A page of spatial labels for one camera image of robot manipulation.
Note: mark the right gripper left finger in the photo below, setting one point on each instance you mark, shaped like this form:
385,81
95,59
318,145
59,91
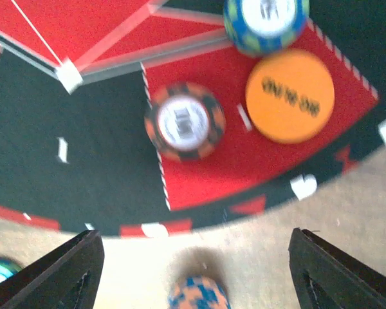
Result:
66,277

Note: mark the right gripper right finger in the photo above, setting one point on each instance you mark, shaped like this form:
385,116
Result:
326,277

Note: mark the orange big blind button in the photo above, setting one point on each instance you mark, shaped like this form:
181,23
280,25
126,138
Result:
290,96

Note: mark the brown 100 chip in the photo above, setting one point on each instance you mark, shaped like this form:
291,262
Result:
185,121

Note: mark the blue orange chip stack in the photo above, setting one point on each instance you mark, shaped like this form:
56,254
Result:
199,292

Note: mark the round red black poker mat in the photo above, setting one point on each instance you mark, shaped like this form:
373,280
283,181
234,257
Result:
75,82

